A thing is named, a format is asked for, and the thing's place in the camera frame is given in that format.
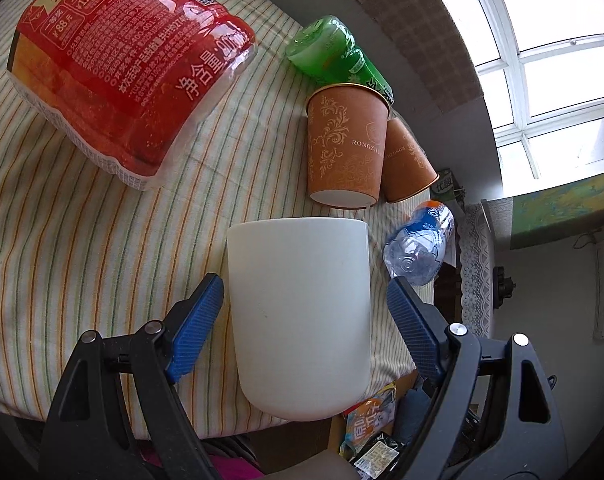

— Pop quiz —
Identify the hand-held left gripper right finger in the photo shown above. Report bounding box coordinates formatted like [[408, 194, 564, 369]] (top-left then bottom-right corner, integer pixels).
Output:
[[386, 277, 569, 480]]

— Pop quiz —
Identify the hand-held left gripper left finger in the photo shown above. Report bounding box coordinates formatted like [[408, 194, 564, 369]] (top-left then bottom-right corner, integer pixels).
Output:
[[40, 273, 225, 480]]

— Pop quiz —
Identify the white cup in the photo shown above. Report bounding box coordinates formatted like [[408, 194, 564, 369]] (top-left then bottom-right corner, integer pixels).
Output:
[[226, 216, 372, 422]]

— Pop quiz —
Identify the orange patterned paper cup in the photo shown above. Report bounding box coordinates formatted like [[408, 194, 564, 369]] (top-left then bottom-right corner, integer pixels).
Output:
[[305, 82, 391, 210], [382, 116, 439, 204]]

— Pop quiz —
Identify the clear plastic bottle blue label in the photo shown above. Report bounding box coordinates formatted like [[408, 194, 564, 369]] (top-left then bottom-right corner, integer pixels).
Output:
[[383, 200, 456, 287]]

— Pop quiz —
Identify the white lace cloth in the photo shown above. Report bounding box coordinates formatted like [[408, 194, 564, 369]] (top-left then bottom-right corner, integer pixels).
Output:
[[457, 203, 498, 339]]

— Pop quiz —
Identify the colourful snack packet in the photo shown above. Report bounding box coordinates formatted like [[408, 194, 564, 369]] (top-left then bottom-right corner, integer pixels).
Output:
[[339, 383, 399, 462]]

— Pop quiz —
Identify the striped tablecloth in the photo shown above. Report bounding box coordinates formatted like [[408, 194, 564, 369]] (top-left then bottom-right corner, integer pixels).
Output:
[[0, 0, 463, 442]]

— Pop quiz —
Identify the red bread bag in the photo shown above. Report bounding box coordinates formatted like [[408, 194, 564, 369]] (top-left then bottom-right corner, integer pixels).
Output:
[[6, 0, 257, 192]]

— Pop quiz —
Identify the green plastic bottle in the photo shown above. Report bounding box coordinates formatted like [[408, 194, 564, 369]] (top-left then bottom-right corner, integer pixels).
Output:
[[286, 15, 395, 106]]

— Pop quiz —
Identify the checkered curtain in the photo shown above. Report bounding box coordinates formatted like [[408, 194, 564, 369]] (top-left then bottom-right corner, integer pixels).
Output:
[[312, 0, 486, 117]]

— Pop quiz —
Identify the white framed window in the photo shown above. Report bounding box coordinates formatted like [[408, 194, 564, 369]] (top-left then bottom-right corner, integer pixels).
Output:
[[452, 0, 604, 206]]

